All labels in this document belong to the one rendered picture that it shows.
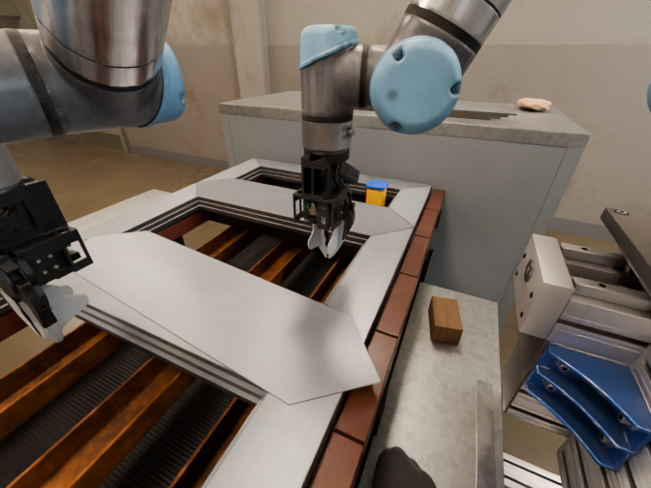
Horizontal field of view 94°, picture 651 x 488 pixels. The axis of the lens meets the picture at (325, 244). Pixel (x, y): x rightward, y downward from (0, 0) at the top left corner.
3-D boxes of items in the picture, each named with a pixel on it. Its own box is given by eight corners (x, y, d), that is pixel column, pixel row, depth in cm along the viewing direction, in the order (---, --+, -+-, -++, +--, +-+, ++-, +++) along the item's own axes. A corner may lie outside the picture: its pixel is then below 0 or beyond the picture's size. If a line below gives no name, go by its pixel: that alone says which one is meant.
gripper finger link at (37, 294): (65, 324, 37) (28, 266, 32) (51, 333, 36) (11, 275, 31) (43, 312, 39) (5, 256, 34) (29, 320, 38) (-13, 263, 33)
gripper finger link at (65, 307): (107, 323, 44) (80, 273, 39) (62, 355, 39) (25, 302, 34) (93, 317, 45) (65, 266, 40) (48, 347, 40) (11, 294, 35)
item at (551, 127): (220, 112, 130) (218, 103, 128) (291, 98, 176) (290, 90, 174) (584, 149, 85) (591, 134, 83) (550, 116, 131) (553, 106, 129)
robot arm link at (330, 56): (363, 23, 35) (291, 23, 36) (356, 124, 40) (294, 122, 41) (365, 28, 41) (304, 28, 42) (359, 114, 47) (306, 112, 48)
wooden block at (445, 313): (458, 346, 67) (463, 330, 65) (430, 341, 68) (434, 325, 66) (452, 314, 76) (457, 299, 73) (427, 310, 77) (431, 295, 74)
